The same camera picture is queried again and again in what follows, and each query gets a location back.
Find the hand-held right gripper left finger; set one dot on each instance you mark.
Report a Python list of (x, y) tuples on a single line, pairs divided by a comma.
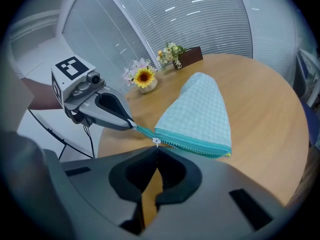
[(100, 179)]

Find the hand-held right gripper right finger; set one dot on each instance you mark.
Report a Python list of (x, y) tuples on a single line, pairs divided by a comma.
[(212, 196)]

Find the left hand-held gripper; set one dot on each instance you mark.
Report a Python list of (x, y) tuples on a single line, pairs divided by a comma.
[(72, 84)]

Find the teal zip pouch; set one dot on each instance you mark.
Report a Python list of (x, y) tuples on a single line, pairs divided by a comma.
[(197, 114)]

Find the person's left forearm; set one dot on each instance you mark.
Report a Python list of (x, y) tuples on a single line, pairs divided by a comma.
[(42, 96)]

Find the pink flowers with sunflower pot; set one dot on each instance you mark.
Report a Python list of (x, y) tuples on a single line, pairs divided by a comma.
[(144, 77)]

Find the small yellow white flower bouquet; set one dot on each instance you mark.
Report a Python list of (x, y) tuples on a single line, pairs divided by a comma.
[(170, 52)]

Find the brown tissue box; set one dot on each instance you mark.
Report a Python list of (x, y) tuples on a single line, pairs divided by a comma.
[(191, 56)]

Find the person's white shirt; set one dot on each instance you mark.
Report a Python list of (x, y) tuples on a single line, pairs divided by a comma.
[(15, 104)]

